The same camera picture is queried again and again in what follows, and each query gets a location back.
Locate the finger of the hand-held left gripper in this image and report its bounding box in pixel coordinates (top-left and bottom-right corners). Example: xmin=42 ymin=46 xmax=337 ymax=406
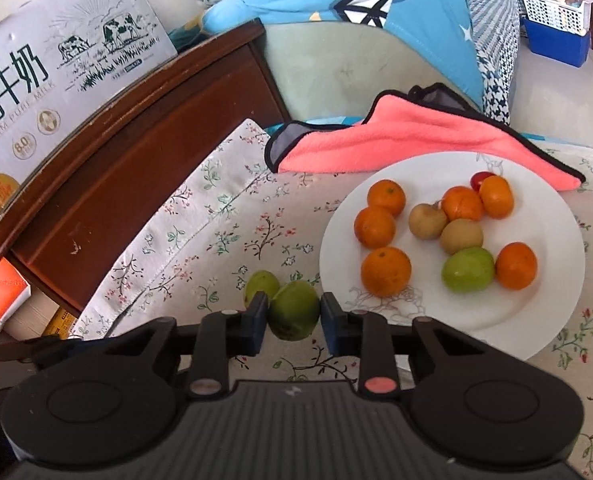
xmin=0 ymin=336 xmax=84 ymax=361

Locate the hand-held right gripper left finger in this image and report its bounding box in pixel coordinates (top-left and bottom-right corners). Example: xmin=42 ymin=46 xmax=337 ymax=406
xmin=96 ymin=292 xmax=268 ymax=397

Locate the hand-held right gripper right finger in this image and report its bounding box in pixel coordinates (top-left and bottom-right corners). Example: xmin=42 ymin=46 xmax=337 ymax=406
xmin=321 ymin=292 xmax=497 ymax=395

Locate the green jujube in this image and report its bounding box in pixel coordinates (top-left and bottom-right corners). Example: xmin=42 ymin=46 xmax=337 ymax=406
xmin=442 ymin=247 xmax=496 ymax=293
xmin=245 ymin=270 xmax=281 ymax=309
xmin=268 ymin=280 xmax=322 ymax=341

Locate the small orange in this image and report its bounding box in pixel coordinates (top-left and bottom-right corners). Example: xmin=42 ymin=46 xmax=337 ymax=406
xmin=441 ymin=186 xmax=485 ymax=222
xmin=478 ymin=175 xmax=515 ymax=220
xmin=361 ymin=247 xmax=412 ymax=298
xmin=367 ymin=179 xmax=407 ymax=218
xmin=495 ymin=242 xmax=538 ymax=291
xmin=354 ymin=206 xmax=397 ymax=249

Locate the brown kiwi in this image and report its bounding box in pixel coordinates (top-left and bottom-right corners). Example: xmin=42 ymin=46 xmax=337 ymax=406
xmin=439 ymin=218 xmax=485 ymax=256
xmin=409 ymin=203 xmax=449 ymax=240

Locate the white floral plate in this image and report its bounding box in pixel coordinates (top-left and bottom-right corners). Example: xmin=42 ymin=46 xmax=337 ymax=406
xmin=319 ymin=151 xmax=586 ymax=361

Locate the yellow cardboard box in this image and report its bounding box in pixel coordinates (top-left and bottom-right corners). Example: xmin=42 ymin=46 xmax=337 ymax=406
xmin=4 ymin=290 xmax=80 ymax=338

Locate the floral tablecloth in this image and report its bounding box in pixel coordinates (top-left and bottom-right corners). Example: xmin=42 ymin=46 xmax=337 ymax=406
xmin=79 ymin=119 xmax=593 ymax=480

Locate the brown wooden headboard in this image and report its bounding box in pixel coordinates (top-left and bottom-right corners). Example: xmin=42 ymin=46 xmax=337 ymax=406
xmin=0 ymin=20 xmax=292 ymax=318

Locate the pink cloth with black trim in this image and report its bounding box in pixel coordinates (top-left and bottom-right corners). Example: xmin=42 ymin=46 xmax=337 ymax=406
xmin=265 ymin=85 xmax=586 ymax=193

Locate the pale green cushion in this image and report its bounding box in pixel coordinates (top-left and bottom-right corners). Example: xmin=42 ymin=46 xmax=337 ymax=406
xmin=261 ymin=22 xmax=483 ymax=123

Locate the white milk carton box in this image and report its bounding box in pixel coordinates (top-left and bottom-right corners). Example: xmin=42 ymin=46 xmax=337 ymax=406
xmin=0 ymin=0 xmax=178 ymax=241

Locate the checkered cloth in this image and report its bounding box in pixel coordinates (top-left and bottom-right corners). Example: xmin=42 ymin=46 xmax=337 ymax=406
xmin=464 ymin=0 xmax=526 ymax=126

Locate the blue plastic bin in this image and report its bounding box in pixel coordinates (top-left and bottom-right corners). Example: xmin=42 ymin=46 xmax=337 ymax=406
xmin=521 ymin=15 xmax=591 ymax=68

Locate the white plastic basket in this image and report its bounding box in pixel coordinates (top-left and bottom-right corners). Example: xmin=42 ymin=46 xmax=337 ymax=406
xmin=519 ymin=0 xmax=593 ymax=36

